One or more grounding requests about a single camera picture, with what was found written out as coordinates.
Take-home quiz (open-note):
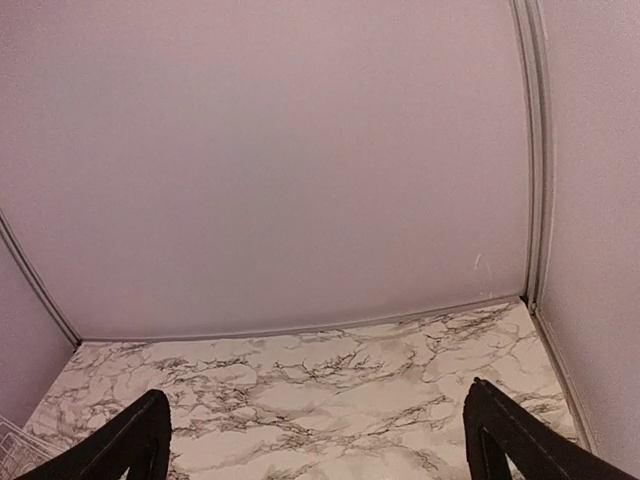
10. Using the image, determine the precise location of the aluminium right corner post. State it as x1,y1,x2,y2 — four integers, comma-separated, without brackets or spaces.
510,1,554,316

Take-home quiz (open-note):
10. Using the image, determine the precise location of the white wire dish rack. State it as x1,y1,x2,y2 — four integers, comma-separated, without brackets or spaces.
1,417,47,480

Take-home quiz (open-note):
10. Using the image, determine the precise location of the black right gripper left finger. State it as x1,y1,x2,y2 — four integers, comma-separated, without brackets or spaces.
21,389,172,480

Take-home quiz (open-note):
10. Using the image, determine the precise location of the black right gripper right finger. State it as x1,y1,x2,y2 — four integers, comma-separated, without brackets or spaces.
463,377,632,480

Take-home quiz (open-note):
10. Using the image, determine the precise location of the aluminium corner post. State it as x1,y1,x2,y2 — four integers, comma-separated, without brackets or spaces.
1,211,83,348
510,1,554,316

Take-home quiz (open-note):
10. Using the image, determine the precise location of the aluminium left corner post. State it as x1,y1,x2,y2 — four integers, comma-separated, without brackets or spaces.
1,211,83,348

